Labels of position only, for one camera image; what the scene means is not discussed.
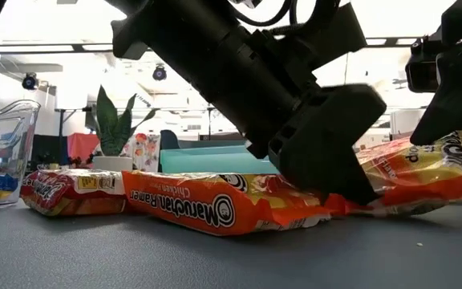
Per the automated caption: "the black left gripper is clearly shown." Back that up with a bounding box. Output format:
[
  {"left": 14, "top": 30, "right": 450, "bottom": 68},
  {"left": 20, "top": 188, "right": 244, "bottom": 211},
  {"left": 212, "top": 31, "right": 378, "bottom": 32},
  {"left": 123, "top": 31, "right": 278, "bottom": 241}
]
[{"left": 234, "top": 2, "right": 387, "bottom": 206}]

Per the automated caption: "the orange chicken ramen packet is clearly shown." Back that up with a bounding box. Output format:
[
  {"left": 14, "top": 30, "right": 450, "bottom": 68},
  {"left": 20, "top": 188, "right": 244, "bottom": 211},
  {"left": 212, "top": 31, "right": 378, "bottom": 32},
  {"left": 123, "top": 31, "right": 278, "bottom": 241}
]
[
  {"left": 121, "top": 170, "right": 336, "bottom": 237},
  {"left": 322, "top": 130, "right": 462, "bottom": 220}
]

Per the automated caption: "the red beef ramen packet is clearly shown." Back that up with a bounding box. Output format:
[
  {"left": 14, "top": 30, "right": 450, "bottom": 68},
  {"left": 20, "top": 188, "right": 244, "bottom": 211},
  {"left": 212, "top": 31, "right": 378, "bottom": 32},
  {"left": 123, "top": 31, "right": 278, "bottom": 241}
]
[{"left": 19, "top": 168, "right": 130, "bottom": 218}]

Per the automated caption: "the green plastic tray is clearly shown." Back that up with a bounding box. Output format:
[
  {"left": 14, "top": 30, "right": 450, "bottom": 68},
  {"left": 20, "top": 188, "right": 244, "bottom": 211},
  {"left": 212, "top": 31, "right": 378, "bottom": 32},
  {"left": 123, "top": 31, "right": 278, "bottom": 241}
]
[{"left": 160, "top": 144, "right": 281, "bottom": 175}]

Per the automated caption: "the dark teal plastic bin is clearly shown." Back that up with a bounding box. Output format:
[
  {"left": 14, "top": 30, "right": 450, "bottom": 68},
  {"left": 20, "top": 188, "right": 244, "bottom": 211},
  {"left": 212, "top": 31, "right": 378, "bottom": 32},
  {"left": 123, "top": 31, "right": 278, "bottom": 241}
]
[{"left": 159, "top": 128, "right": 256, "bottom": 150}]

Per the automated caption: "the floral print cloth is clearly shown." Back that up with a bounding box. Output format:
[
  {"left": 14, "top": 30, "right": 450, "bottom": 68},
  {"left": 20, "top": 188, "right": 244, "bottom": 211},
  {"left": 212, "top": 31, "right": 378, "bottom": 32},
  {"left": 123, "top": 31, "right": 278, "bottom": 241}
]
[{"left": 124, "top": 132, "right": 162, "bottom": 173}]

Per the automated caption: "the black ceiling spotlight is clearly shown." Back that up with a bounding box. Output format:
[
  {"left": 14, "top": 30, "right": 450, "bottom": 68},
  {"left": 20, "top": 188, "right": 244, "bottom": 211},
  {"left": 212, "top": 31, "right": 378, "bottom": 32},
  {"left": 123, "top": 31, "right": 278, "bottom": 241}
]
[
  {"left": 152, "top": 63, "right": 168, "bottom": 82},
  {"left": 21, "top": 72, "right": 39, "bottom": 92}
]

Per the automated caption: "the snake plant in white pot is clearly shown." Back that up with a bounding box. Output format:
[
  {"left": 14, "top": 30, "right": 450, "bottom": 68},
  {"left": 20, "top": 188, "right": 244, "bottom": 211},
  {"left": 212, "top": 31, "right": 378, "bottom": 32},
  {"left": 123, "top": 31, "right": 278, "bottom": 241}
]
[{"left": 91, "top": 84, "right": 160, "bottom": 173}]

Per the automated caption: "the red cloth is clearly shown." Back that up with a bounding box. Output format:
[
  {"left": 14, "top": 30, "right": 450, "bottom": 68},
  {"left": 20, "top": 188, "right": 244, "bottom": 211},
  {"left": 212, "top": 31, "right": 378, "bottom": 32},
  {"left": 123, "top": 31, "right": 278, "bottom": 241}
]
[{"left": 67, "top": 132, "right": 100, "bottom": 164}]

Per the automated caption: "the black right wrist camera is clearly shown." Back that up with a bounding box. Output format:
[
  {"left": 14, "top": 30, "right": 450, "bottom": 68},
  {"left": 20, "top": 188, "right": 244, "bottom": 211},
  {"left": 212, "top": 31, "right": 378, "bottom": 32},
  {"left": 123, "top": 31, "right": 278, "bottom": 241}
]
[{"left": 405, "top": 36, "right": 441, "bottom": 94}]

